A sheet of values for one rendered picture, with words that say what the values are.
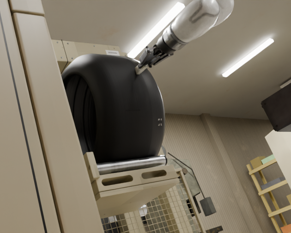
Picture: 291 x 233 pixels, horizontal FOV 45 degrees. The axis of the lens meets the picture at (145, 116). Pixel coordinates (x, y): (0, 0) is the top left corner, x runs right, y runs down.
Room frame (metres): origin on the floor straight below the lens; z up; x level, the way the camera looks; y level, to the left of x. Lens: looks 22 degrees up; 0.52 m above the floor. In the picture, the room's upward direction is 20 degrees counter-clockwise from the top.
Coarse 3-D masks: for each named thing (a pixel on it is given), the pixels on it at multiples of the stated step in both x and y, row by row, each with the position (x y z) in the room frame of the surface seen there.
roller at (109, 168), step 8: (120, 160) 1.29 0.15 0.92; (128, 160) 1.31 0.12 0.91; (136, 160) 1.33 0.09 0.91; (144, 160) 1.35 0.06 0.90; (152, 160) 1.37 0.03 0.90; (160, 160) 1.40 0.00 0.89; (104, 168) 1.23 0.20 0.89; (112, 168) 1.25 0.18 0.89; (120, 168) 1.28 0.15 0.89; (128, 168) 1.30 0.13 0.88; (136, 168) 1.33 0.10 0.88; (144, 168) 1.37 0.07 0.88
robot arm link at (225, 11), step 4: (216, 0) 1.00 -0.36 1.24; (220, 0) 1.00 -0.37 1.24; (224, 0) 1.01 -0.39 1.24; (228, 0) 1.03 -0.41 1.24; (232, 0) 1.06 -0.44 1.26; (220, 4) 1.01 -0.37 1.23; (224, 4) 1.02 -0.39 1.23; (228, 4) 1.03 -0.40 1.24; (232, 4) 1.07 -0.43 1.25; (220, 8) 1.02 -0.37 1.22; (224, 8) 1.03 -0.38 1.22; (228, 8) 1.05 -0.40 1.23; (232, 8) 1.08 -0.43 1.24; (220, 12) 1.02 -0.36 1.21; (224, 12) 1.04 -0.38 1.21; (228, 12) 1.06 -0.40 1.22; (220, 16) 1.03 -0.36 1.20; (224, 16) 1.06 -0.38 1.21; (228, 16) 1.10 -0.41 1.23; (220, 20) 1.05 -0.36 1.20; (216, 24) 1.06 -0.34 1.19
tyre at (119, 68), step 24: (72, 72) 1.29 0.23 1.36; (96, 72) 1.19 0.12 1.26; (120, 72) 1.21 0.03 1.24; (144, 72) 1.29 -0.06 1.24; (72, 96) 1.55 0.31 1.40; (96, 96) 1.20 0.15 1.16; (120, 96) 1.19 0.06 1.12; (144, 96) 1.26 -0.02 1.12; (96, 120) 1.71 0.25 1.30; (120, 120) 1.21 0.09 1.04; (144, 120) 1.28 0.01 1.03; (96, 144) 1.27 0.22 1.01; (120, 144) 1.26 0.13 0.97; (144, 144) 1.33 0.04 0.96
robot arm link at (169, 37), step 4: (168, 28) 1.03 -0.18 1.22; (164, 32) 1.04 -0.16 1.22; (168, 32) 1.03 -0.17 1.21; (172, 32) 1.02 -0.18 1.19; (164, 36) 1.05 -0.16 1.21; (168, 36) 1.03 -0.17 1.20; (172, 36) 1.02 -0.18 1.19; (164, 40) 1.05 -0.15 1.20; (168, 40) 1.04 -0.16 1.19; (172, 40) 1.04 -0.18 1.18; (176, 40) 1.03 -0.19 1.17; (168, 44) 1.06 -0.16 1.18; (172, 44) 1.05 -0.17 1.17; (176, 44) 1.05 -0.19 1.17; (180, 44) 1.05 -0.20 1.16; (184, 44) 1.06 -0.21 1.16; (172, 48) 1.07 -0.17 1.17; (176, 48) 1.07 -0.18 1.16; (180, 48) 1.08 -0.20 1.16
